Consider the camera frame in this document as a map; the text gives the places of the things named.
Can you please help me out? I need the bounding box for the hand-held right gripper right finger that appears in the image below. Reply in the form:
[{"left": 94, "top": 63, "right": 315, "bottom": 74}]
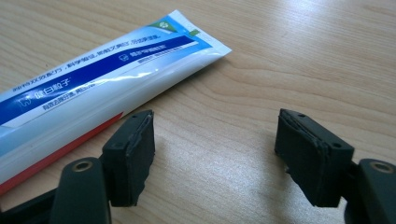
[{"left": 274, "top": 107, "right": 356, "bottom": 208}]

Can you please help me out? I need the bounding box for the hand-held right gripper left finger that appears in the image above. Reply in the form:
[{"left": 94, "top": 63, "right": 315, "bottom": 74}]
[{"left": 101, "top": 109, "right": 156, "bottom": 208}]

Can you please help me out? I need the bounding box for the white and blue toothpaste tube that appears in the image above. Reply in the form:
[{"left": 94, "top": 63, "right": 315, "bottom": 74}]
[{"left": 0, "top": 8, "right": 233, "bottom": 197}]

